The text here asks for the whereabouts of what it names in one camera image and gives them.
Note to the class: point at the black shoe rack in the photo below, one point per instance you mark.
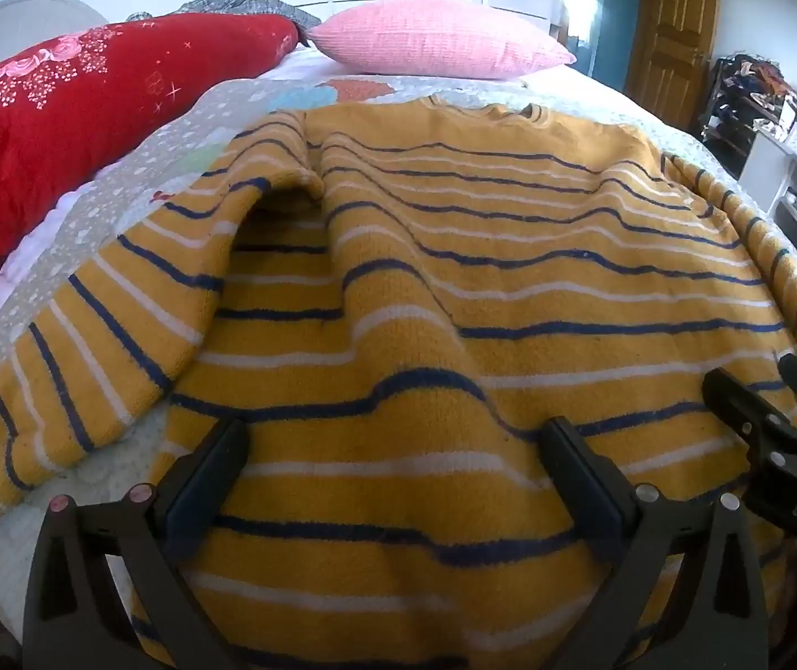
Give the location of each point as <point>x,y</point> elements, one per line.
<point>733,118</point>

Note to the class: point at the red floral quilt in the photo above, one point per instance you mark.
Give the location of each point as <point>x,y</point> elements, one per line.
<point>56,139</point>

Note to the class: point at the grey knitted cloth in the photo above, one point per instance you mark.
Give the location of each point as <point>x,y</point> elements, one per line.
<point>231,1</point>

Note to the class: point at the white rounded headboard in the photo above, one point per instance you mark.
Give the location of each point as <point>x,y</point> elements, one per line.
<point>22,24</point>

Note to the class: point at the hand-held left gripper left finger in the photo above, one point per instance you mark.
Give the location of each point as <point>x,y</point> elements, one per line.
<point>207,481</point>

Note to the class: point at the wooden door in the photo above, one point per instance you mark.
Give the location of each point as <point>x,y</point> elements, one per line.
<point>670,35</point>

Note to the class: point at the yellow striped sweater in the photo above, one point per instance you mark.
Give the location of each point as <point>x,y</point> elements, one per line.
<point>440,293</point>

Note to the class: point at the quilted patchwork bedspread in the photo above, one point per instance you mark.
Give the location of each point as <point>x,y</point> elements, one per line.
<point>126,174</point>

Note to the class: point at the pink pillow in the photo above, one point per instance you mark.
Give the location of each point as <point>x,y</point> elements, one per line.
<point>433,35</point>

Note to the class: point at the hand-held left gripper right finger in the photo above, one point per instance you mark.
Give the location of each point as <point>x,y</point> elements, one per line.
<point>580,485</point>

